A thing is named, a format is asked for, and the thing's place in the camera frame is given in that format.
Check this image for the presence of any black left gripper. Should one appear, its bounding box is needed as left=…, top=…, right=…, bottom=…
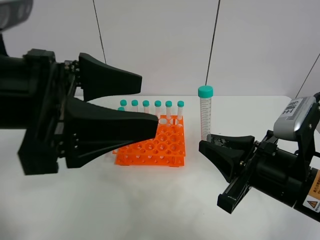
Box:
left=17, top=48, right=158, bottom=175

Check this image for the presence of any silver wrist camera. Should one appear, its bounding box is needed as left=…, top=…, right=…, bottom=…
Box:
left=273, top=96, right=316, bottom=142
left=0, top=0, right=34, bottom=33

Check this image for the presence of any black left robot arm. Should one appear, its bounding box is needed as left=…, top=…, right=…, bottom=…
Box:
left=0, top=46, right=158, bottom=175

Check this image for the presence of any teal-capped test tube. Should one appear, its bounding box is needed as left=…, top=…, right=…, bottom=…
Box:
left=197, top=85, right=214, bottom=141

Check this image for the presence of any orange test tube rack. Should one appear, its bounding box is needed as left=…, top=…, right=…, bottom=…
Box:
left=112, top=115, right=186, bottom=167

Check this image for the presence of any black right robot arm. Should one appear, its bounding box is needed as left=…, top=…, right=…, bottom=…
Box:
left=198, top=130, right=320, bottom=221

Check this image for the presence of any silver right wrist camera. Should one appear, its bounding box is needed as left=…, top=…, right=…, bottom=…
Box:
left=273, top=96, right=316, bottom=142

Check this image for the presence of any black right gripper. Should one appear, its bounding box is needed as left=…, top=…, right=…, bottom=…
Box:
left=199, top=130, right=313, bottom=208

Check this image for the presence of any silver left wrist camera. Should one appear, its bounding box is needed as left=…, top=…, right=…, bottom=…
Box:
left=0, top=0, right=34, bottom=33

